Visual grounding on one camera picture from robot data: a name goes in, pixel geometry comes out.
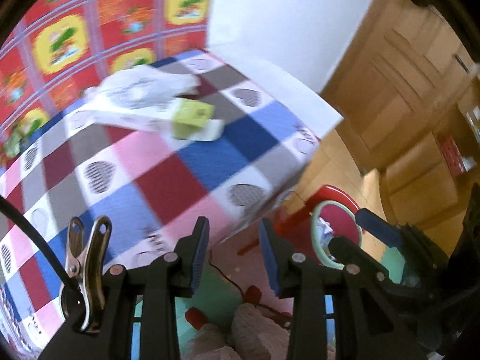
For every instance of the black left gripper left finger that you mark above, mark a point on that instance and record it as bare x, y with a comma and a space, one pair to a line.
172, 275

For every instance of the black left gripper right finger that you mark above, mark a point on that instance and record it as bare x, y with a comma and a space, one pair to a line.
367, 326

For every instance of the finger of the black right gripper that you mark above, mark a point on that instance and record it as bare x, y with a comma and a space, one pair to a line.
350, 254
376, 226

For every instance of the red green trash bin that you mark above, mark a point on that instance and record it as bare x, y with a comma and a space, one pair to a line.
331, 219

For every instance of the wooden cabinet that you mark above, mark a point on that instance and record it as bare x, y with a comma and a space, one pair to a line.
418, 187

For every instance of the metal spring clamp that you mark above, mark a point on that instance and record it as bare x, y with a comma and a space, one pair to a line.
84, 266

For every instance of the checkered heart bed sheet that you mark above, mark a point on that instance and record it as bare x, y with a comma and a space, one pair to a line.
154, 187

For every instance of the red perforated basket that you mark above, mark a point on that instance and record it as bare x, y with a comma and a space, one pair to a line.
451, 155

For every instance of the white bedside table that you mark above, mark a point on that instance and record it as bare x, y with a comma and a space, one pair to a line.
307, 105

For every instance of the white green cardboard box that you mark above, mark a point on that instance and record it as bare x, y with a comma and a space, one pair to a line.
181, 118

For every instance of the white printed plastic bag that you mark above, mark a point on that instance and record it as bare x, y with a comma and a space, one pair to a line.
140, 87

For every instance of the red floral patterned headboard cloth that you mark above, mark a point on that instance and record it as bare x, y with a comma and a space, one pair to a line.
60, 48

